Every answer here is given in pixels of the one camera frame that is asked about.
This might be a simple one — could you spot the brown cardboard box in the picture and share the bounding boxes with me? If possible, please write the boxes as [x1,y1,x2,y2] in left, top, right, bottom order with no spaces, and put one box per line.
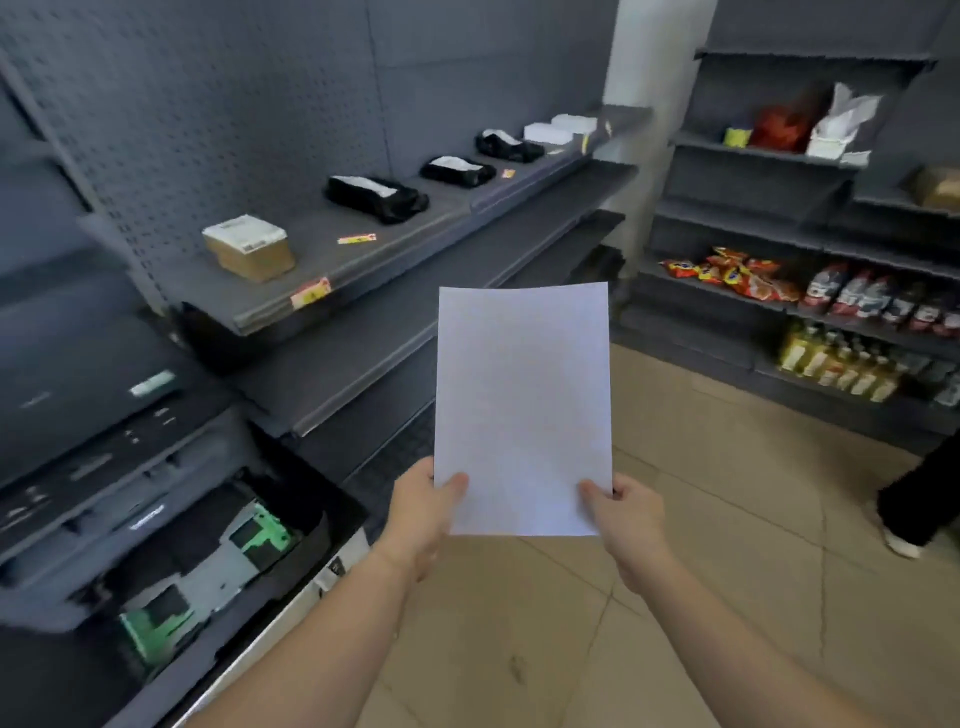
[201,214,297,284]

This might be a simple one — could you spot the person's left hand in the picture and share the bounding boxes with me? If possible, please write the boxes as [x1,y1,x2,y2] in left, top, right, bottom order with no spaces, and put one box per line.
[372,456,470,585]

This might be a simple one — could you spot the row of yellow drink bottles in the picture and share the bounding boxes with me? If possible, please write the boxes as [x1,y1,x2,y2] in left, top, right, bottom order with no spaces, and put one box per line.
[776,321,909,405]

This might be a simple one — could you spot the person's right forearm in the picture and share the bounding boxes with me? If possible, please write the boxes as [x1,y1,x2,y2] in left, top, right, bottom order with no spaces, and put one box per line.
[628,553,897,728]

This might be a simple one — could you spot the person's left forearm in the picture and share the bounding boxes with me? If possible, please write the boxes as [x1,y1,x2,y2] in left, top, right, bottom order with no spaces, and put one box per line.
[178,545,421,728]

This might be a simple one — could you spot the black printer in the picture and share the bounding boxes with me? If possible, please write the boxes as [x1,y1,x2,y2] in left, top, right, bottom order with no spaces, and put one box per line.
[0,255,260,631]

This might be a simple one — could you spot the white paper sheet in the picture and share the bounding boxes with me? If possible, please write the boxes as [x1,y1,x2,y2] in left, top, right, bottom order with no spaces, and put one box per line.
[434,282,614,538]

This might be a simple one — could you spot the black wrapped package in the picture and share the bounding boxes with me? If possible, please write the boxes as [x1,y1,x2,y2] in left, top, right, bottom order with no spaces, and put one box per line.
[419,155,498,189]
[324,174,430,225]
[474,129,546,165]

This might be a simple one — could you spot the open printer paper tray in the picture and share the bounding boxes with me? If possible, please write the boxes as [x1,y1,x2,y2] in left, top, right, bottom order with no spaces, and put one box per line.
[0,427,370,728]

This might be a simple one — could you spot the row of red-labelled bottles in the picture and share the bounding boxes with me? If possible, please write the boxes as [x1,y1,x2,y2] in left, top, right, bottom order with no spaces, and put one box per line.
[799,261,960,340]

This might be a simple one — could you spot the person's right hand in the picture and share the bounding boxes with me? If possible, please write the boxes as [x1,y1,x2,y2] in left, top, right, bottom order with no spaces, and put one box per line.
[578,472,670,595]

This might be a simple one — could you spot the yellow red price tag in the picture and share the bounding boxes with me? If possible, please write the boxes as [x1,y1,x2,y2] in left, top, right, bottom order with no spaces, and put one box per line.
[289,276,333,311]

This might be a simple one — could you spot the red snack bag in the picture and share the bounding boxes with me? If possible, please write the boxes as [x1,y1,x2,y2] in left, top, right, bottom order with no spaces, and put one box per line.
[750,105,815,153]

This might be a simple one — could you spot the grey corner shelving unit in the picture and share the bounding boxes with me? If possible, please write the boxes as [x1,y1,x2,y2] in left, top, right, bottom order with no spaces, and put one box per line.
[611,0,960,457]

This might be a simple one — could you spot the pile of orange snack packets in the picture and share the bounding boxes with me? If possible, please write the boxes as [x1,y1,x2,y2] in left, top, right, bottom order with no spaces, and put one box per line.
[659,246,802,304]

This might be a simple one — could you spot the grey pegboard shelving unit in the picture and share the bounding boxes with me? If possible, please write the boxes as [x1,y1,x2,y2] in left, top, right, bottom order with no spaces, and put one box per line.
[0,0,654,519]

